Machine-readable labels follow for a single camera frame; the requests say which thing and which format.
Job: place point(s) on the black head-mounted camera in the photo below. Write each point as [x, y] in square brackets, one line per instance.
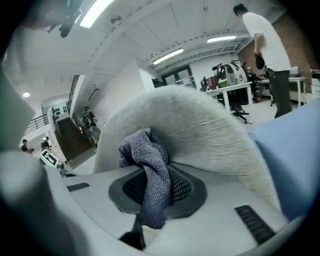
[68, 21]

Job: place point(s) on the black metal railing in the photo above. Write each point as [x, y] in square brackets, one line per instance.
[37, 122]

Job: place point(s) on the grey office chair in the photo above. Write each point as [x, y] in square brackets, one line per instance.
[200, 130]

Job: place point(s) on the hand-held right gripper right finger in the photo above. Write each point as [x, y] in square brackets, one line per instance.
[292, 155]

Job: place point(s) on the white table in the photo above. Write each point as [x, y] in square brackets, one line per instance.
[298, 81]
[232, 87]

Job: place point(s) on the dark glass door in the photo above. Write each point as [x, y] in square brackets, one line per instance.
[178, 76]

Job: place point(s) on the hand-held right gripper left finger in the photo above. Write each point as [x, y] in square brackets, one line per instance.
[22, 197]

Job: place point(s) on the black office chair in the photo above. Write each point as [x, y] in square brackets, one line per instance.
[238, 105]

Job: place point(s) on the blue-grey cloth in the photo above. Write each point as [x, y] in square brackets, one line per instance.
[153, 180]

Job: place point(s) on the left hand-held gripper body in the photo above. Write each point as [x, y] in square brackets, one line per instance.
[50, 158]

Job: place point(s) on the dark wooden staircase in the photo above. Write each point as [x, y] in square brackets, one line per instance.
[71, 140]

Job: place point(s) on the long ceiling light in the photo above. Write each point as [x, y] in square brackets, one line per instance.
[221, 39]
[96, 12]
[168, 56]

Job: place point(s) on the white machine shell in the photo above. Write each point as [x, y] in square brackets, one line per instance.
[235, 72]

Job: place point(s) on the round ceiling light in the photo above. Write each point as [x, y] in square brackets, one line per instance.
[26, 94]

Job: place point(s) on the black round object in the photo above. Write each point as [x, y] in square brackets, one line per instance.
[259, 61]

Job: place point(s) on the silver ceiling dome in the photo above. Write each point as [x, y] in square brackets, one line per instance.
[116, 19]

